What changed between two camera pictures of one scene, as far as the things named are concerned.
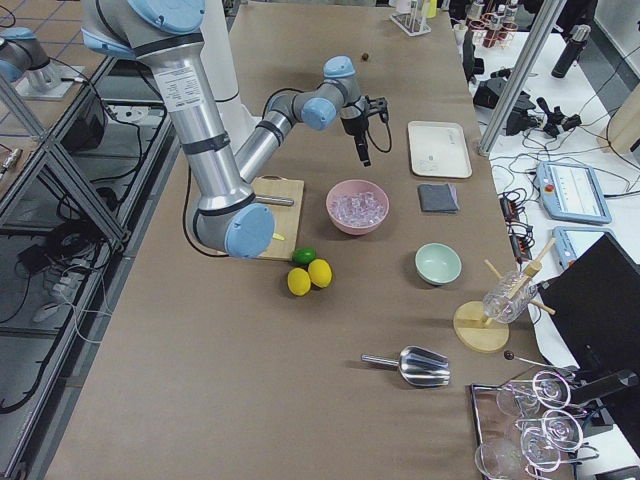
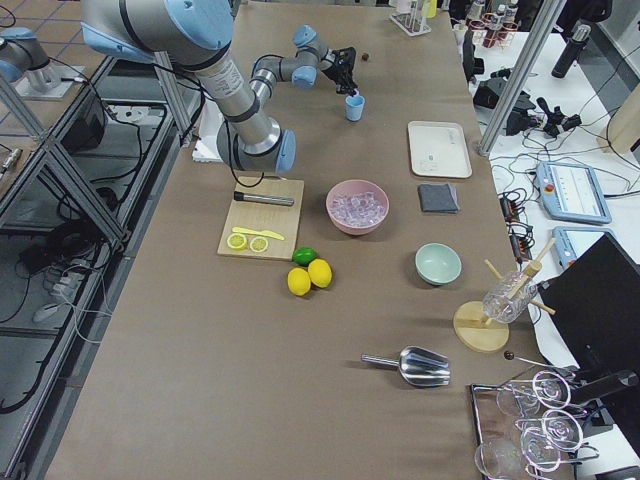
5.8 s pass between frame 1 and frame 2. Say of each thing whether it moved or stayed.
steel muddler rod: stayed
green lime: stayed
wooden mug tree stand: stayed
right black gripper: moved
